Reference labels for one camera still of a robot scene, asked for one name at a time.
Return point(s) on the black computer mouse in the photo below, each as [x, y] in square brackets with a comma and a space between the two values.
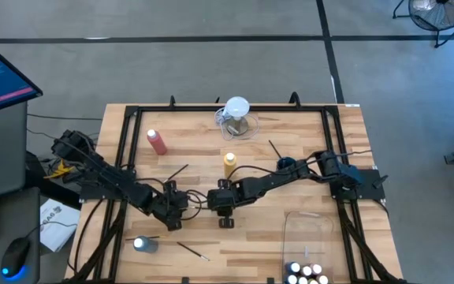
[14, 256]

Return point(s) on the grey desk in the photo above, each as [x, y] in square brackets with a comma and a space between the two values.
[2, 158]

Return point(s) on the small pink paint bottle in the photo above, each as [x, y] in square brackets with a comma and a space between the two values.
[316, 269]

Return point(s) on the large yellow paint bottle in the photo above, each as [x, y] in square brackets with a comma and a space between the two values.
[230, 165]

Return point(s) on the clear plastic bin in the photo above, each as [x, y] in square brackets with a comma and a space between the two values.
[309, 236]

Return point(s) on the large pink paint bottle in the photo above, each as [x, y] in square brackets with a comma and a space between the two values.
[157, 142]

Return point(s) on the black floor fan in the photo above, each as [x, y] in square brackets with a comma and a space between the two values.
[440, 16]

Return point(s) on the white bulb table lamp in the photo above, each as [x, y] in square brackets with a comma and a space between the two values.
[237, 106]

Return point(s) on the white paper booklet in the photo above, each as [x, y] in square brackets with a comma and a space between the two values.
[59, 236]

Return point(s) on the large teal paint bottle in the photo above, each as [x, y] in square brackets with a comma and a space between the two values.
[144, 244]

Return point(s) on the small blue paint bottle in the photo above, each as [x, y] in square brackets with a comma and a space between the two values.
[293, 267]
[291, 279]

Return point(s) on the small gold paint bottle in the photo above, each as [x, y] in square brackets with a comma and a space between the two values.
[302, 281]

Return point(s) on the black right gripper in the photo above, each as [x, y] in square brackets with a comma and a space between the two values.
[221, 199]

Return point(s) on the black paintbrush silver ferrule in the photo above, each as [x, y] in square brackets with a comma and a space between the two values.
[193, 251]

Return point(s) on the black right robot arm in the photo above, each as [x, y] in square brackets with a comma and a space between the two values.
[282, 177]

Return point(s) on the small dark brown paint bottle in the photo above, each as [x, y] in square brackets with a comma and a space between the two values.
[312, 282]

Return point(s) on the blue-grey plastic cup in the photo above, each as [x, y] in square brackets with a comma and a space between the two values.
[286, 161]

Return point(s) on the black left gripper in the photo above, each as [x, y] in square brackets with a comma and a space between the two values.
[172, 205]

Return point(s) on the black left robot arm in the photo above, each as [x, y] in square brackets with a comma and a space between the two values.
[109, 177]

